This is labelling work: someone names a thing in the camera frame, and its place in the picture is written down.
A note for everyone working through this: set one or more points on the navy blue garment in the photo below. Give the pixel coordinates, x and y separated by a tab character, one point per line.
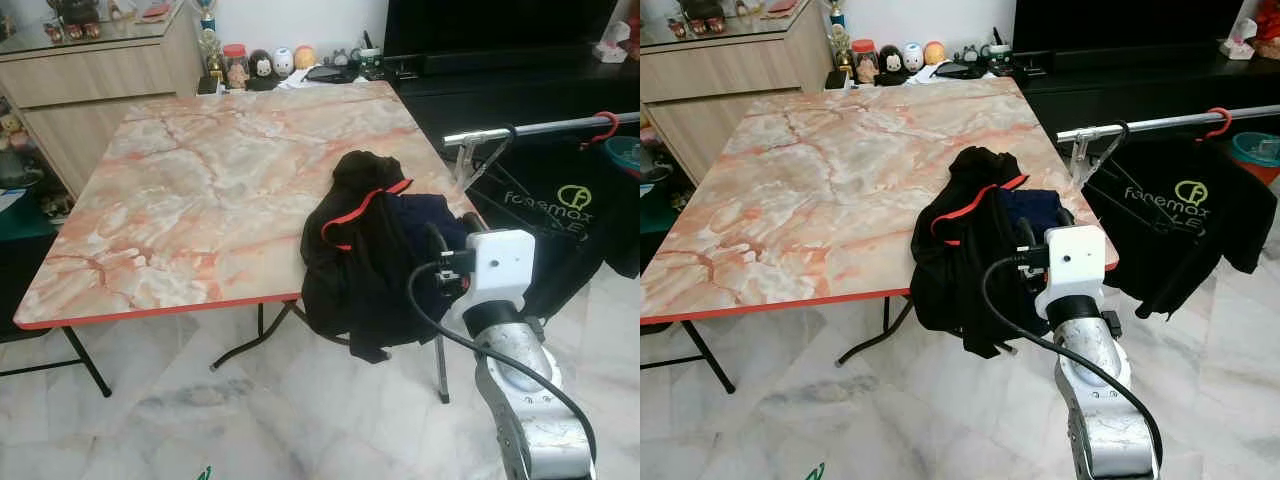
1035	205
425	215

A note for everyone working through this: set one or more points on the black soundbar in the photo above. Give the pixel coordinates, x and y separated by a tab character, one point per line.
500	63
1130	58

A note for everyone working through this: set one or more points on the glass display shelf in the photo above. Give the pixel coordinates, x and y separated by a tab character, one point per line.
655	200
15	150

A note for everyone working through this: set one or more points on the light wooden cabinet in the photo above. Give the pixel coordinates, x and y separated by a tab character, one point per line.
90	90
720	90

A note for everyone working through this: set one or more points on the black TV console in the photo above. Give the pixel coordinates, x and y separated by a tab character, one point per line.
1150	90
520	95

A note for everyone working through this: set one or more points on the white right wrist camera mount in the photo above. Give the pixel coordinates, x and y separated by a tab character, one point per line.
1075	265
500	265

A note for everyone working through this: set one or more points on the black garment with red trim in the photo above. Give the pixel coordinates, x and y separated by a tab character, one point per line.
960	270
350	270

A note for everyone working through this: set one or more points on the white round toy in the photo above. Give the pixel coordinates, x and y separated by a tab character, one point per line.
284	62
913	57

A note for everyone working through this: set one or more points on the orange plastic bucket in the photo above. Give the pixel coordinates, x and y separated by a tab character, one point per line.
1270	175

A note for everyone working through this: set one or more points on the silver metal clothes rack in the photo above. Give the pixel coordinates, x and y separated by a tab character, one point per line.
1160	123
540	127

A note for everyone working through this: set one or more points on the black wallet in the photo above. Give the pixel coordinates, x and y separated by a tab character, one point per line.
328	73
960	69

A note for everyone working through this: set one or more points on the red lid jar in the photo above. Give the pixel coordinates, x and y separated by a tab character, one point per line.
864	62
236	68

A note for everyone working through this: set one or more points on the marble top folding table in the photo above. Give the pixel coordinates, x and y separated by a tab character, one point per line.
820	190
200	200

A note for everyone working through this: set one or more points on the black television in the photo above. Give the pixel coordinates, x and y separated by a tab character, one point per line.
500	25
1130	22

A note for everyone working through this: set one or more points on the red plastic hanger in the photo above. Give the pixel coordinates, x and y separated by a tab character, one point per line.
612	122
1225	118

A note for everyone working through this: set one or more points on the green white mug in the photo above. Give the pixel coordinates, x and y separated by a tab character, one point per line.
1000	60
371	65

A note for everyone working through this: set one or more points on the white papers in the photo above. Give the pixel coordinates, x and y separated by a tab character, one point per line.
295	81
925	75

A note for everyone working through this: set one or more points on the black logo t-shirt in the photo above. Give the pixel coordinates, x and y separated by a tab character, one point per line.
1180	220
570	220

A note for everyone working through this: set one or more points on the orange round toy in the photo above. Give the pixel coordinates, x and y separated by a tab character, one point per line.
305	57
934	53

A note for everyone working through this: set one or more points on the black mouse plush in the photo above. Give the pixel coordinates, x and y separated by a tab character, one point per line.
890	63
261	68

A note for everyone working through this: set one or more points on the white tissue box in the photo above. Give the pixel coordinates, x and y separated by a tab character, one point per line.
612	50
1240	45

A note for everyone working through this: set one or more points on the gold trophy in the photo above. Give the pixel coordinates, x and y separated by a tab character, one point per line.
838	40
208	45

